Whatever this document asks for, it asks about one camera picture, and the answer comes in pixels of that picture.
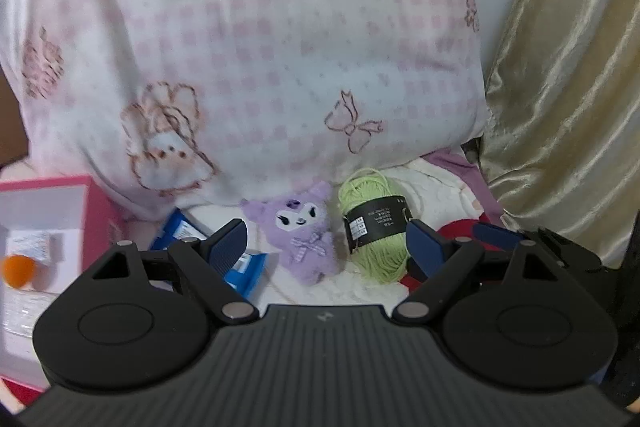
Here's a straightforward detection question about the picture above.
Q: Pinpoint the gold satin curtain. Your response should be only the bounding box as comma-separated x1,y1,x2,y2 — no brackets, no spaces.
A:
477,0,640,269

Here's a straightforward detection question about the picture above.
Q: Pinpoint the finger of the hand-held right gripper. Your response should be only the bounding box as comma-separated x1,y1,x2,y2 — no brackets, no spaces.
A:
471,222,539,251

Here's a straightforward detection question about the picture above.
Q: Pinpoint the brown pillow with cloud patch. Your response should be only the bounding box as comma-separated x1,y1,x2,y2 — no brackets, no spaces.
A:
0,72,34,168

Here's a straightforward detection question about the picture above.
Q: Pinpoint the blue foil packet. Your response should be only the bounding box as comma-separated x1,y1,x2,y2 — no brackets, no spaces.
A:
149,208,269,298

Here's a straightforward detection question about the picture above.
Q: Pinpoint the orange ball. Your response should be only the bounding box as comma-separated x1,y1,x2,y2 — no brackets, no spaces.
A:
1,255,37,291

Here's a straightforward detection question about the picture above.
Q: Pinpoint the purple plush toy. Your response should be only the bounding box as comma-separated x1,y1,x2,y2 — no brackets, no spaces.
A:
241,181,347,286

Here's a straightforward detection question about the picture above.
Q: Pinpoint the small white printed carton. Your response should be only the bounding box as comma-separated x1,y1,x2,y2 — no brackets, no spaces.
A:
7,229,64,264

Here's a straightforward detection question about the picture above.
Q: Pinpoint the pink checked fleece blanket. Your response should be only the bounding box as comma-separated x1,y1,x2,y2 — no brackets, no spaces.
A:
0,0,494,224

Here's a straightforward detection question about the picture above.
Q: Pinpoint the clear plastic bag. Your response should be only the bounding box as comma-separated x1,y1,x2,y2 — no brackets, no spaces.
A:
0,289,57,339

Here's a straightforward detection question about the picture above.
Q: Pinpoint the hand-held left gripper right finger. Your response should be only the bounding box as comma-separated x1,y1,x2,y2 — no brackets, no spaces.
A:
391,219,567,322

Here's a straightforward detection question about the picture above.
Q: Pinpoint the green yarn skein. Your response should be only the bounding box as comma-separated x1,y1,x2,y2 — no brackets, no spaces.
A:
337,168,427,282

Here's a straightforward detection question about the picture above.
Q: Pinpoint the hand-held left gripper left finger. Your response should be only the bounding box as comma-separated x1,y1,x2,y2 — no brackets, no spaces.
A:
89,218,260,324

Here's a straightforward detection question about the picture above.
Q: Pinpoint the pink cardboard box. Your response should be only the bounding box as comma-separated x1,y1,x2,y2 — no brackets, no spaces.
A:
0,175,127,394

